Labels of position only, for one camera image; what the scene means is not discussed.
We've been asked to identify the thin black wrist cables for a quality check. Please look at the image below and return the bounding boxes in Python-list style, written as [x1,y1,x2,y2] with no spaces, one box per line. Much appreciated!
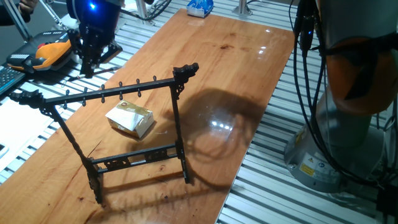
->
[119,0,172,21]

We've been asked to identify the aluminium frame bar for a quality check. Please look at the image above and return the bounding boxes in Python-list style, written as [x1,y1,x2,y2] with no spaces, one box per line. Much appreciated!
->
[2,0,34,43]

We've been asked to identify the orange black teach pendant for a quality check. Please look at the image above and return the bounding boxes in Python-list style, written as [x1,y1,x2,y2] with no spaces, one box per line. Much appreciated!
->
[6,30,77,74]

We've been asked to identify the wooden board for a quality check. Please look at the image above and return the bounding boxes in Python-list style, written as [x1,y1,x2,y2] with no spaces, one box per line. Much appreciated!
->
[0,8,295,224]

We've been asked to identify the black keyboard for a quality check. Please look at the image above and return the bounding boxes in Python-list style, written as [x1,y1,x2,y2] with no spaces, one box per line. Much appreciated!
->
[0,65,25,96]

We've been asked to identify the blue tissue pack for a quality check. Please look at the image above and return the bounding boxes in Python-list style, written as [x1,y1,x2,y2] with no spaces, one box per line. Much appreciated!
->
[185,0,215,19]

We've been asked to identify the black round device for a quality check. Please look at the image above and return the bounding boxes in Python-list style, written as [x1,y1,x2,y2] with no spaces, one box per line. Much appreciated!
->
[65,0,78,22]

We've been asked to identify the black arm strap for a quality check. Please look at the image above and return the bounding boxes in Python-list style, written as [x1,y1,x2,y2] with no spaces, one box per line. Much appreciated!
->
[323,32,398,100]

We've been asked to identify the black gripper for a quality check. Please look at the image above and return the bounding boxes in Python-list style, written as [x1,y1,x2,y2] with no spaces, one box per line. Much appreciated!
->
[68,0,124,78]

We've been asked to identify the black carved pen rack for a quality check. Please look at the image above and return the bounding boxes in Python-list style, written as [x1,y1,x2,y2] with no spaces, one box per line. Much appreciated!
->
[8,62,200,205]

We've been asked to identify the person hand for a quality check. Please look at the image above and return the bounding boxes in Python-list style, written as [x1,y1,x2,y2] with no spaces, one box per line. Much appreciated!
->
[19,0,39,14]

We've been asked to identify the gold white tissue pack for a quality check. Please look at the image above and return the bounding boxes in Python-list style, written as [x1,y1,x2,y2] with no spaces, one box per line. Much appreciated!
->
[104,99,155,139]

